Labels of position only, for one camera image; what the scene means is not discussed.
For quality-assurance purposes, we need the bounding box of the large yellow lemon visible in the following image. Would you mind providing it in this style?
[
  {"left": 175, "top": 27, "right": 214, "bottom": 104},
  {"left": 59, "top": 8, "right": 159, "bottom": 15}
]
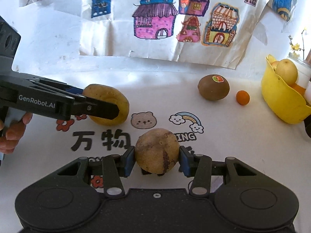
[{"left": 82, "top": 83, "right": 130, "bottom": 127}]

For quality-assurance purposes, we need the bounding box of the tan round melon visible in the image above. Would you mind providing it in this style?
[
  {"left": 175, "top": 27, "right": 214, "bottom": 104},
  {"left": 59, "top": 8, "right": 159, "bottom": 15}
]
[{"left": 135, "top": 128, "right": 179, "bottom": 175}]

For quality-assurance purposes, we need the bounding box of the person's left hand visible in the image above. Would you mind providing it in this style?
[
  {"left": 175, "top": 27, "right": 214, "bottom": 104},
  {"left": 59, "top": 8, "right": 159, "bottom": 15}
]
[{"left": 1, "top": 113, "right": 33, "bottom": 164}]

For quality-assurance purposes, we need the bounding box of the white printed table cloth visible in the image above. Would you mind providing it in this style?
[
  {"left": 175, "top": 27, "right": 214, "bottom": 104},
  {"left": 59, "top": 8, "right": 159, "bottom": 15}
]
[{"left": 1, "top": 71, "right": 310, "bottom": 232}]

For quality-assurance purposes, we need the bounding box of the brown kiwi with sticker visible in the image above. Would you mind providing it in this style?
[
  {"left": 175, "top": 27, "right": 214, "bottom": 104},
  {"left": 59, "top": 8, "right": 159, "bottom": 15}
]
[{"left": 198, "top": 74, "right": 230, "bottom": 101}]

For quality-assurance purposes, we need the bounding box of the small orange kumquat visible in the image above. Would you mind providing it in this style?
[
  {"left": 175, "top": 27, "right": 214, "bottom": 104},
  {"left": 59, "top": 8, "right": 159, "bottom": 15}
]
[{"left": 236, "top": 90, "right": 250, "bottom": 106}]

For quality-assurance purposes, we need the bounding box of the yellow plastic bowl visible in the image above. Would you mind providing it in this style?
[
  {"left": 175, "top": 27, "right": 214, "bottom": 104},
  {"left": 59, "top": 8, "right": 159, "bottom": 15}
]
[{"left": 261, "top": 55, "right": 310, "bottom": 124}]

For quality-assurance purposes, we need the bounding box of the yellow apple in bowl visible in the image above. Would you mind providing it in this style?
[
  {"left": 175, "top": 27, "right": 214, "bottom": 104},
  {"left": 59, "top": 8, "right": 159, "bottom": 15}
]
[{"left": 275, "top": 59, "right": 298, "bottom": 86}]

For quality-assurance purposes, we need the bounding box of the white jar with flowers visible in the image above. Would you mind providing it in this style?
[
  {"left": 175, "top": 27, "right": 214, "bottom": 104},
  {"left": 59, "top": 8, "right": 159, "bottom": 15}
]
[{"left": 288, "top": 30, "right": 310, "bottom": 89}]

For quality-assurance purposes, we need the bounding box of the houses drawing paper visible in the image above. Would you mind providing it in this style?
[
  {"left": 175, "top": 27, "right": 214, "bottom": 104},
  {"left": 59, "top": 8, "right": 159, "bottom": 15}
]
[{"left": 79, "top": 0, "right": 269, "bottom": 69}]

